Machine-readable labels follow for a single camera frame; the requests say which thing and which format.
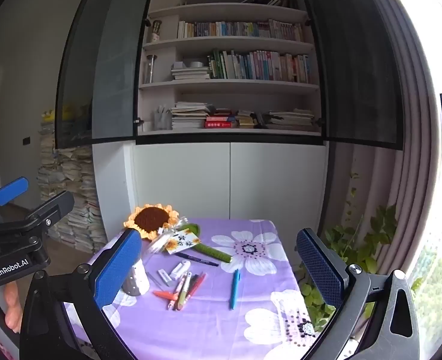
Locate purple floral tablecloth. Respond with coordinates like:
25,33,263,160
64,217,321,360

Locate green potted plant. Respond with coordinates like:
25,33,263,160
295,184,397,332

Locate grey felt pen holder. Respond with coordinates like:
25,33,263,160
122,259,150,297

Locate stack of papers on floor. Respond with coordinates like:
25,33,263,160
35,109,108,254

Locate crochet sunflower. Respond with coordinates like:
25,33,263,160
123,204,232,263

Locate red books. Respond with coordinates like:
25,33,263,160
204,110,237,128

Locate pink curtain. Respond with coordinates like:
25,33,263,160
306,0,441,275

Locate black marker pen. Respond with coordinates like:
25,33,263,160
174,252,219,267

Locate pink checked pen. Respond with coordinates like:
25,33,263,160
167,273,187,310

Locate sunflower gift card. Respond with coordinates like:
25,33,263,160
165,229,200,254

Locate person's left hand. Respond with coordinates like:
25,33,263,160
4,282,22,333

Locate white bookshelf cabinet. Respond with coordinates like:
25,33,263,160
53,0,405,248

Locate orange utility knife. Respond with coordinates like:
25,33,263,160
153,291,179,302

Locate blue pen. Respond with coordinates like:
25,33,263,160
229,269,240,311

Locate white correction tape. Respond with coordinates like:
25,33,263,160
170,260,191,281

